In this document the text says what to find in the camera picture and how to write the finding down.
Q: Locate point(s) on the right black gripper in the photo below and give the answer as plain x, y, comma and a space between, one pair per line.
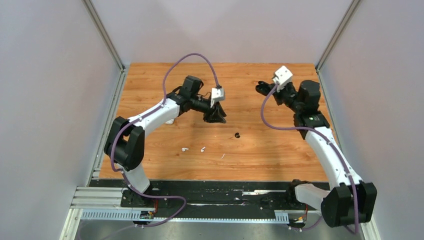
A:
276, 94

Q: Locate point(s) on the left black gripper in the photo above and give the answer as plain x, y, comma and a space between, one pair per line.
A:
214, 115

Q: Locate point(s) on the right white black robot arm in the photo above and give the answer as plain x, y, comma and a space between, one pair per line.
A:
349, 201

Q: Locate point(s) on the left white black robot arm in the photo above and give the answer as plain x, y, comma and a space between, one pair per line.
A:
125, 144

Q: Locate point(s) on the white earbud charging case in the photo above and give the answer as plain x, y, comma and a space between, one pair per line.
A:
169, 122

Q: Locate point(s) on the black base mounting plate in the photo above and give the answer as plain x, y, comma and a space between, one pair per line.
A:
256, 211

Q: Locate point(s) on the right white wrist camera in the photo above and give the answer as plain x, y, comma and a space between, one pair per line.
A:
282, 77

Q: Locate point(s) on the right aluminium corner post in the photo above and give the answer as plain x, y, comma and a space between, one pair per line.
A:
346, 18

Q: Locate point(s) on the aluminium corner post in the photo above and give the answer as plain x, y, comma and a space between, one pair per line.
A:
94, 15
346, 18

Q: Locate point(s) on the white slotted cable duct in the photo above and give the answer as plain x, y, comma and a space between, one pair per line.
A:
131, 215

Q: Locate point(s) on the aluminium frame rail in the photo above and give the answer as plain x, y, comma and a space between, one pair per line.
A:
96, 197

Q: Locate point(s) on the left aluminium corner post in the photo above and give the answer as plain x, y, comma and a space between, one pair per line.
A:
94, 15

